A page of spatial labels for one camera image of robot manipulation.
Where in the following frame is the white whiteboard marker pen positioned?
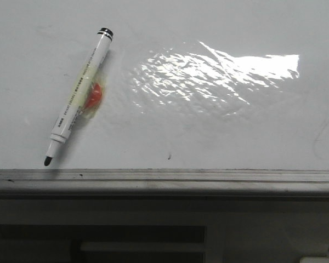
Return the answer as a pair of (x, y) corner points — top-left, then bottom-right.
(44, 27), (114, 167)

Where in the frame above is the white whiteboard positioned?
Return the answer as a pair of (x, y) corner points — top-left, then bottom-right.
(0, 1), (329, 170)

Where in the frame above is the orange knob glued to marker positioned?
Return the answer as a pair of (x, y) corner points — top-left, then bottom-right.
(84, 83), (103, 109)

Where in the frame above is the white box bottom right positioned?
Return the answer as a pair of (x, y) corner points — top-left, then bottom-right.
(299, 256), (329, 263)

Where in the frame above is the aluminium whiteboard frame rail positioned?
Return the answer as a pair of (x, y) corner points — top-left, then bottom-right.
(0, 169), (329, 198)

